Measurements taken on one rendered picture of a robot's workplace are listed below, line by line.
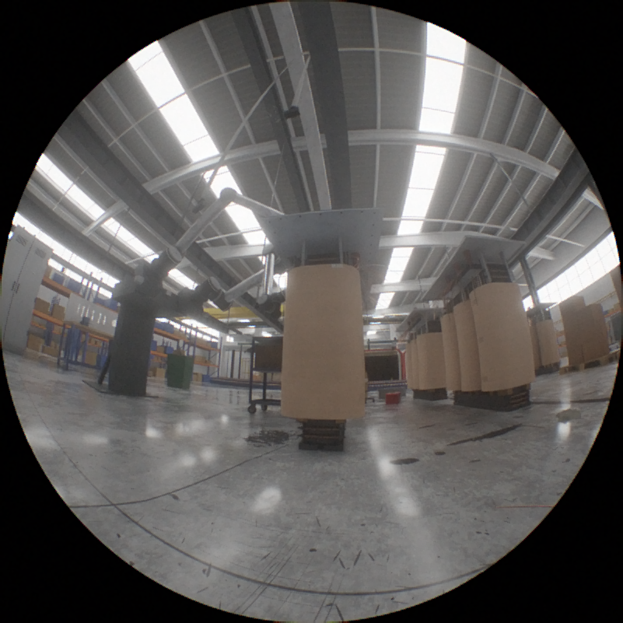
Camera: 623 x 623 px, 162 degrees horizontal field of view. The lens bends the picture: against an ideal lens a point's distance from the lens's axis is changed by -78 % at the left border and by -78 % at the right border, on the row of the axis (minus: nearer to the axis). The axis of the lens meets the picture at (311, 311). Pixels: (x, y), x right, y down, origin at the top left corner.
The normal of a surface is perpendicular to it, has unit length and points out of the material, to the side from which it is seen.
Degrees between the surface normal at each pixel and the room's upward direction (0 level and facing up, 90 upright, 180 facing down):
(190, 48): 174
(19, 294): 90
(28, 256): 90
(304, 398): 90
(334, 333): 90
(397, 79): 174
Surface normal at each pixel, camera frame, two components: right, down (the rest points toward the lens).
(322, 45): -0.02, 0.95
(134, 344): 0.97, -0.06
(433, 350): -0.17, -0.32
